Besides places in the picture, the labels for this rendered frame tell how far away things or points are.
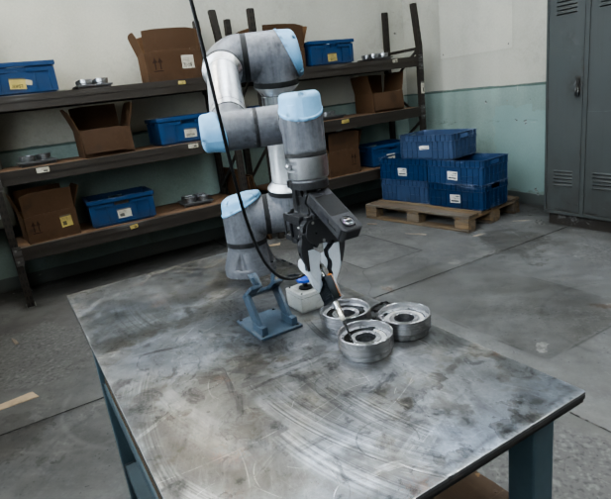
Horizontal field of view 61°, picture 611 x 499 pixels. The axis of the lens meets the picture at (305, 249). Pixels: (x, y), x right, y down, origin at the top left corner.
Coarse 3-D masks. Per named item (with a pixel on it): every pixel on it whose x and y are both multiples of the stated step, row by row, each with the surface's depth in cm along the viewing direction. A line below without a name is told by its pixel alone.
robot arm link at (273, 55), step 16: (256, 32) 127; (272, 32) 126; (288, 32) 126; (256, 48) 124; (272, 48) 125; (288, 48) 125; (256, 64) 125; (272, 64) 126; (288, 64) 127; (256, 80) 130; (272, 80) 128; (288, 80) 129; (272, 96) 131; (272, 160) 140; (272, 176) 142; (272, 192) 142; (288, 192) 141; (272, 208) 143; (288, 208) 143; (272, 224) 144; (288, 224) 145
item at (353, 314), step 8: (344, 304) 113; (352, 304) 113; (360, 304) 112; (368, 304) 109; (344, 312) 111; (352, 312) 110; (368, 312) 106; (328, 320) 105; (336, 320) 104; (352, 320) 104; (328, 328) 106; (336, 328) 105
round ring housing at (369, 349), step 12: (348, 324) 101; (360, 324) 102; (372, 324) 101; (384, 324) 99; (360, 336) 99; (372, 336) 99; (348, 348) 94; (360, 348) 92; (372, 348) 92; (384, 348) 93; (360, 360) 94; (372, 360) 94
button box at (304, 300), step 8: (288, 288) 122; (296, 288) 122; (304, 288) 120; (312, 288) 120; (288, 296) 122; (296, 296) 119; (304, 296) 117; (312, 296) 119; (320, 296) 120; (288, 304) 124; (296, 304) 120; (304, 304) 118; (312, 304) 119; (320, 304) 120; (304, 312) 118
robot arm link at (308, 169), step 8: (288, 160) 91; (296, 160) 89; (304, 160) 89; (312, 160) 89; (320, 160) 90; (288, 168) 91; (296, 168) 90; (304, 168) 89; (312, 168) 89; (320, 168) 90; (328, 168) 92; (288, 176) 92; (296, 176) 90; (304, 176) 90; (312, 176) 90; (320, 176) 90
